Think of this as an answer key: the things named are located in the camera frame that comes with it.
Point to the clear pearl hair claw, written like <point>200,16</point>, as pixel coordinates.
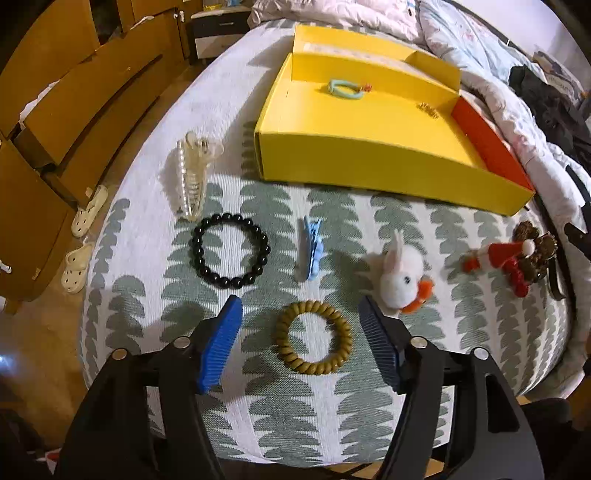
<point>194,177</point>

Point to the nightstand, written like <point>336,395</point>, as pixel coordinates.
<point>217,32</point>

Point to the wooden wardrobe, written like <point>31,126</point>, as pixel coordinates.
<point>92,92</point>

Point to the blue hair clip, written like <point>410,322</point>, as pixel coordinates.
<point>311,247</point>

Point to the black garment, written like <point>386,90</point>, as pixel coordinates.
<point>549,106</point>

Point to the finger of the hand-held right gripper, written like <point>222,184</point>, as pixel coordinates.
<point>578,237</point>

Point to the white patterned quilt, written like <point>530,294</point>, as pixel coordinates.
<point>461,41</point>

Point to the cream clog slipper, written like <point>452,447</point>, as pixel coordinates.
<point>76,270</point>
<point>90,210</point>

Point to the red ball hair clip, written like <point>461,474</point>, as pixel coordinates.
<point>501,254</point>

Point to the white rabbit plush hair clip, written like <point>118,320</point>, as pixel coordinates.
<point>401,277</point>

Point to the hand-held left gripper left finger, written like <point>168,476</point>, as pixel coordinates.
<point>219,346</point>

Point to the yellow cardboard box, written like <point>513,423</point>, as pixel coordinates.
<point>369,157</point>

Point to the leaf pattern bed sheet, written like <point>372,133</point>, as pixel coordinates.
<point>351,240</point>

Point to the pale pink blanket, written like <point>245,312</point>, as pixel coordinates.
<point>323,11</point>

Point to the black curved hair clip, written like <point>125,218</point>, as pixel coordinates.
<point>556,279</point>

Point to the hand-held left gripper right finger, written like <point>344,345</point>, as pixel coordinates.
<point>381,341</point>

